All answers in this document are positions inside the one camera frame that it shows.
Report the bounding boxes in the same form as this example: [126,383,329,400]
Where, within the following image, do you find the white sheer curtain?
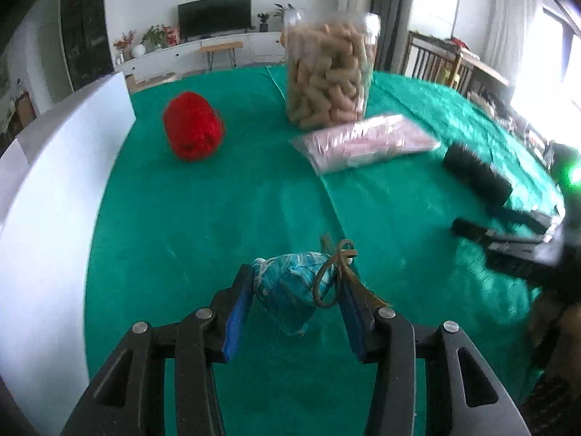
[483,0,543,78]

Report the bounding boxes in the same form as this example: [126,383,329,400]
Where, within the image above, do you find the red flowers bouquet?
[113,31,137,62]

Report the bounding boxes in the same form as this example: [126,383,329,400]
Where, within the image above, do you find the white cardboard box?
[0,70,137,436]

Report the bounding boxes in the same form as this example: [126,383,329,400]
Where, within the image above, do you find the grey curtain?
[372,0,418,73]

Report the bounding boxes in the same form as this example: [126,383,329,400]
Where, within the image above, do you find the pink sheets plastic packet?
[289,113,442,175]

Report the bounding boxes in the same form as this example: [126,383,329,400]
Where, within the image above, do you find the black roll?
[442,142,513,207]

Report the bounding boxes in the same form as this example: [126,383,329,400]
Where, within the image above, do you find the wooden bench with metal legs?
[198,42,244,71]

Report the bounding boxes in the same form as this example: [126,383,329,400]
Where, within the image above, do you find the green tablecloth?
[84,64,568,436]

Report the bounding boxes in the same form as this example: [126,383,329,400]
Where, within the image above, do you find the clear jar of puffed snacks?
[282,9,381,130]

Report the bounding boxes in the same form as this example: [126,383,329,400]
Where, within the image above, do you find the white tv cabinet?
[119,32,287,85]

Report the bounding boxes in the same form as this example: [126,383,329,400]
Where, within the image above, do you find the cluttered side table items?
[472,91,559,160]

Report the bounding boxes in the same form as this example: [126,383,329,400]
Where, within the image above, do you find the black television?
[177,0,252,39]

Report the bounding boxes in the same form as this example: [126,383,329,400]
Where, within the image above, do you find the wooden railing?
[402,31,511,101]

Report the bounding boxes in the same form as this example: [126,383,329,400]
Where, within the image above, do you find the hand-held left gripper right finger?
[338,266,532,436]

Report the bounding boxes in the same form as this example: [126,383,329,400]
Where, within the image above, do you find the black tall cabinet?
[60,0,114,92]

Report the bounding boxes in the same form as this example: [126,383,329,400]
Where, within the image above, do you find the red yarn ball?
[162,92,226,162]

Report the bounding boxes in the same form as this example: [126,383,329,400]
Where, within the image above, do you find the large potted plant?
[273,3,302,23]

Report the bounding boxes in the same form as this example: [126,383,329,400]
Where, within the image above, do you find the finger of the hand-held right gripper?
[490,206,552,233]
[452,218,505,245]

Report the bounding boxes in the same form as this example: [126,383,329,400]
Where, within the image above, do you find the teal patterned pouch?
[251,234,359,337]

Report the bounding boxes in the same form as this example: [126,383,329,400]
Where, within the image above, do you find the bushy potted plant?
[142,25,168,51]

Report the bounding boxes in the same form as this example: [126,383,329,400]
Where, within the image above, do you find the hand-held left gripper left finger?
[61,263,255,436]

